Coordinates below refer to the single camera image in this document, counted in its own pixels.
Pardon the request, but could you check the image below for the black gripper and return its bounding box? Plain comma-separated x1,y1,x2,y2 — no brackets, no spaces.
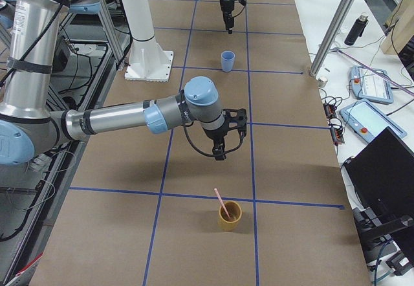
203,125,228,160
220,0,234,34

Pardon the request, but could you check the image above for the light blue plastic cup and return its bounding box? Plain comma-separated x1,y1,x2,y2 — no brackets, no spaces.
221,50,235,72

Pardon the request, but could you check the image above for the yellow bamboo cup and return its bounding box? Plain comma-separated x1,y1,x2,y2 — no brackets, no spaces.
217,201,243,232

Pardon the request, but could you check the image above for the pink chopstick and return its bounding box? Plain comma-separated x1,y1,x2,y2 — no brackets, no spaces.
213,188,230,219

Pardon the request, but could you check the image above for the small metal cylinder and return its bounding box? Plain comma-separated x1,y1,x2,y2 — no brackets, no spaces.
317,76,328,88

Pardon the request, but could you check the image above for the black water bottle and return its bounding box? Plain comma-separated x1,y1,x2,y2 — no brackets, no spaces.
344,12,369,46

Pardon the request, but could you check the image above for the upper blue teach pendant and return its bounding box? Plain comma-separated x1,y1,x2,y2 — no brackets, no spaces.
349,65,394,105

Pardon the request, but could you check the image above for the blue teach pendant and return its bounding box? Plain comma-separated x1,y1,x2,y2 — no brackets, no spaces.
349,65,394,105
340,99,407,143

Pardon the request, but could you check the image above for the lower blue teach pendant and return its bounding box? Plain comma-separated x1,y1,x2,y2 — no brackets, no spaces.
340,99,407,143

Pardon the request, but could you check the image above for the black laptop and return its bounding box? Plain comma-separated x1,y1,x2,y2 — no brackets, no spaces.
345,127,413,222

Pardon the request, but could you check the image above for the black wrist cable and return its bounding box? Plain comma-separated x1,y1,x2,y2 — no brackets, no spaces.
183,122,246,157

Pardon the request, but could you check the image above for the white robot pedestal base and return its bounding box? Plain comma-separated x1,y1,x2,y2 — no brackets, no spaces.
122,0,174,82

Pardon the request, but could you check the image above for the aluminium frame post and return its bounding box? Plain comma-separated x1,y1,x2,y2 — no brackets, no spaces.
309,0,354,78

